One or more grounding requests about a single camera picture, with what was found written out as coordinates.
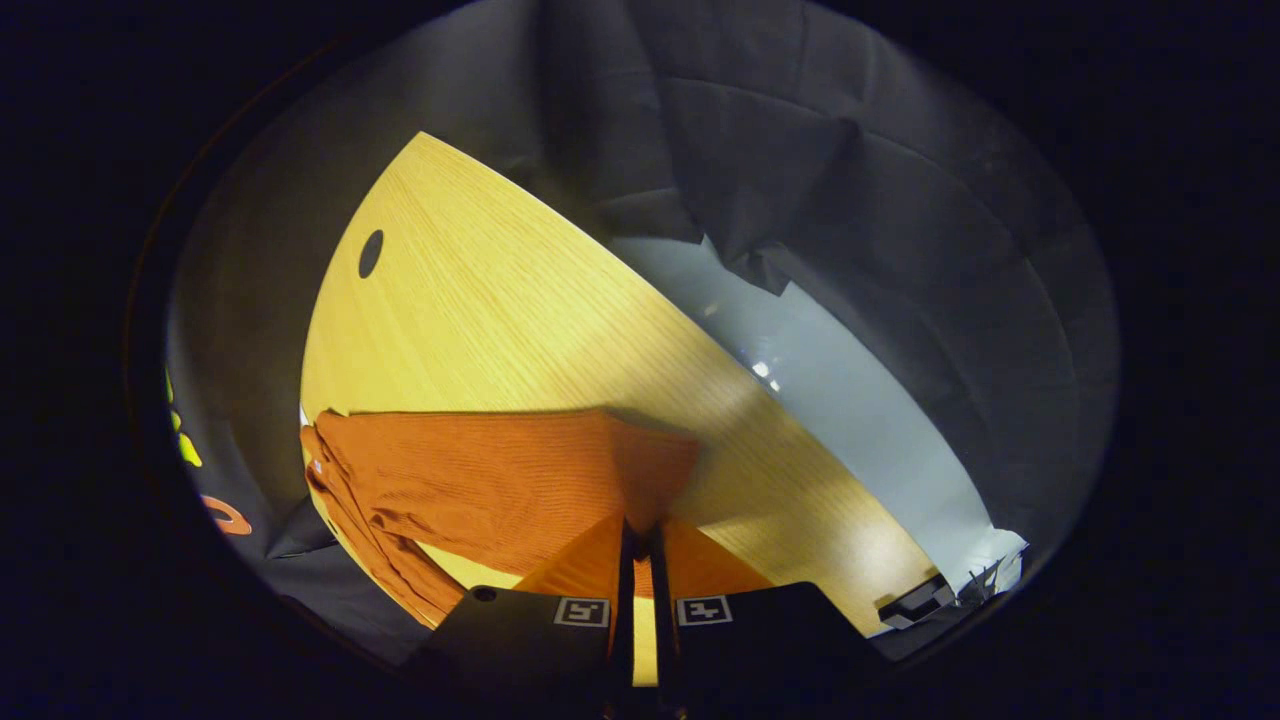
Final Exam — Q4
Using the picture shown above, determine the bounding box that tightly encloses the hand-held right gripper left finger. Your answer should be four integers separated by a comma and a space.
415, 515, 637, 691

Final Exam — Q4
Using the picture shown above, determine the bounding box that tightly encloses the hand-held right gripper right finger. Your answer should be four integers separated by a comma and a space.
652, 518, 871, 693

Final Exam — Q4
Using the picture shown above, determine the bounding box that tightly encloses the orange corduroy jacket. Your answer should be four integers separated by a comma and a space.
298, 405, 701, 629

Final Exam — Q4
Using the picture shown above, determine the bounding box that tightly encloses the black angular object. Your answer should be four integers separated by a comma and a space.
877, 574, 957, 631

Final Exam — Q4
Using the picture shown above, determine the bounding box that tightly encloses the white crumpled sheet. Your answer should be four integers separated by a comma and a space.
945, 527, 1030, 606

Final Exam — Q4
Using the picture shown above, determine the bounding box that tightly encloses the black backdrop cloth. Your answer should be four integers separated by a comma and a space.
165, 0, 1121, 666

